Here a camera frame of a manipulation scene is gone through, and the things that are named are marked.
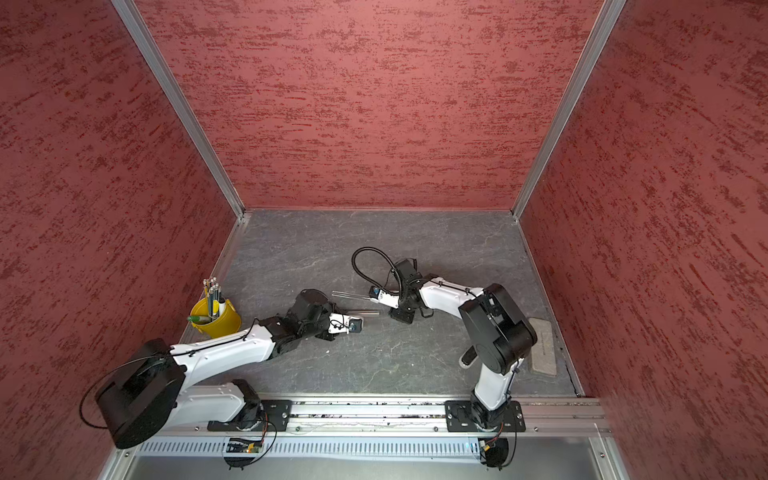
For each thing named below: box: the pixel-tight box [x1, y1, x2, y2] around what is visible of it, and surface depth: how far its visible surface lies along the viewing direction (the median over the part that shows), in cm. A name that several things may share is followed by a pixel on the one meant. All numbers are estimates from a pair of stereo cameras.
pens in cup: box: [187, 276, 226, 323], surface depth 83 cm
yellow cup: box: [190, 297, 241, 338], surface depth 83 cm
